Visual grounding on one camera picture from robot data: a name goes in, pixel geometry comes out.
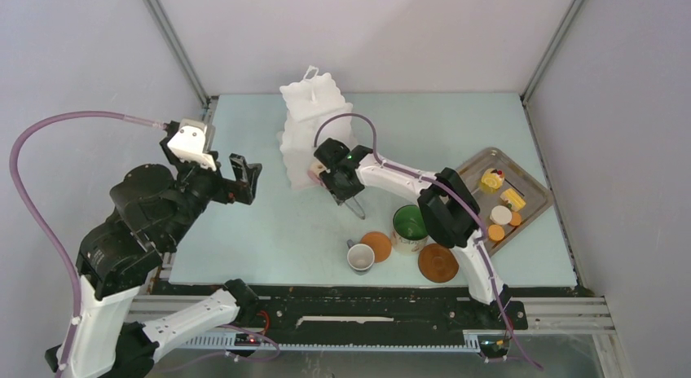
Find large floral green-inside mug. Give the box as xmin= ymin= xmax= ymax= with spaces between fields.
xmin=391 ymin=204 xmax=429 ymax=255

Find yellow swirl roll cake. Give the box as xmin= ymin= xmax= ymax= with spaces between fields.
xmin=478 ymin=168 xmax=505 ymax=194

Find round biscuit front middle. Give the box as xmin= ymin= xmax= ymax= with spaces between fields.
xmin=487 ymin=224 xmax=506 ymax=242

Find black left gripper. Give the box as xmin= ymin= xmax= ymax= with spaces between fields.
xmin=161 ymin=135 xmax=264 ymax=245

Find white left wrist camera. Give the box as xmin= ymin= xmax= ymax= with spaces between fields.
xmin=160 ymin=118 xmax=218 ymax=172

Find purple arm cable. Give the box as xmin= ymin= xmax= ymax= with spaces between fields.
xmin=313 ymin=112 xmax=544 ymax=371
xmin=9 ymin=111 xmax=169 ymax=378

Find large wooden coaster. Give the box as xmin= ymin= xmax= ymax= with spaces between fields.
xmin=418 ymin=244 xmax=460 ymax=284

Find white three-tier dessert stand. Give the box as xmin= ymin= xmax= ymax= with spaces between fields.
xmin=278 ymin=66 xmax=353 ymax=191

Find small wooden coaster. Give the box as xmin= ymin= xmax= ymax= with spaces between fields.
xmin=360 ymin=231 xmax=393 ymax=263

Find round biscuit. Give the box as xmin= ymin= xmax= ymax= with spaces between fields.
xmin=487 ymin=224 xmax=506 ymax=242
xmin=509 ymin=211 xmax=522 ymax=227

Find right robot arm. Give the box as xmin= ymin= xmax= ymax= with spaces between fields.
xmin=314 ymin=138 xmax=507 ymax=327

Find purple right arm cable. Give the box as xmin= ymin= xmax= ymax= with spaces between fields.
xmin=313 ymin=112 xmax=544 ymax=371

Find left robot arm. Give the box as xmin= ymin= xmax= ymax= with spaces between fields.
xmin=45 ymin=154 xmax=262 ymax=377

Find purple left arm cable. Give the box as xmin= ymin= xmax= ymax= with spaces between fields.
xmin=9 ymin=111 xmax=169 ymax=378

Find white round cream cake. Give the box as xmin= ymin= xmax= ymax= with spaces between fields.
xmin=490 ymin=205 xmax=513 ymax=226

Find round biscuit right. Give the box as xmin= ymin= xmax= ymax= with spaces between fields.
xmin=509 ymin=211 xmax=522 ymax=227

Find pink-tipped metal tongs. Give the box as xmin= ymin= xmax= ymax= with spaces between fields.
xmin=308 ymin=160 xmax=366 ymax=220

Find yellow layered cake slice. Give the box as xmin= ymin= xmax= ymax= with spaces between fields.
xmin=500 ymin=188 xmax=526 ymax=212

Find small white grey cup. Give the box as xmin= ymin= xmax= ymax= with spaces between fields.
xmin=346 ymin=240 xmax=375 ymax=275

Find stainless steel tray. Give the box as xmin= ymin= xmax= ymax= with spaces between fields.
xmin=457 ymin=147 xmax=553 ymax=255

